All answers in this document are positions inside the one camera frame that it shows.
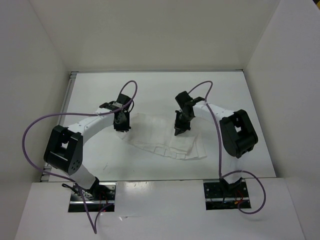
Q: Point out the white pleated skirt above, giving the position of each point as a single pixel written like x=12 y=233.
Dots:
x=156 y=134

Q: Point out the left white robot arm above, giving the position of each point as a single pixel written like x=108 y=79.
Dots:
x=64 y=150

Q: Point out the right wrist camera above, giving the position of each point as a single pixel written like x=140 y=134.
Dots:
x=183 y=99

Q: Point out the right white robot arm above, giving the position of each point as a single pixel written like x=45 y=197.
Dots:
x=235 y=130

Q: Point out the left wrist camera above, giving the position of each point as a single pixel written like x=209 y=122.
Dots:
x=122 y=100

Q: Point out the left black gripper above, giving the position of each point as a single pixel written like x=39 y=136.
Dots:
x=125 y=127

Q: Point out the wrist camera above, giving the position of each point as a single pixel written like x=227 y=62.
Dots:
x=122 y=100
x=183 y=99

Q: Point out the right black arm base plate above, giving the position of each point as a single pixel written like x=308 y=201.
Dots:
x=220 y=195

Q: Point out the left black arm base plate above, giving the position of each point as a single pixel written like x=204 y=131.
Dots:
x=104 y=201

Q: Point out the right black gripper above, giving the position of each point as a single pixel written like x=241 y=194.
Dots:
x=180 y=128

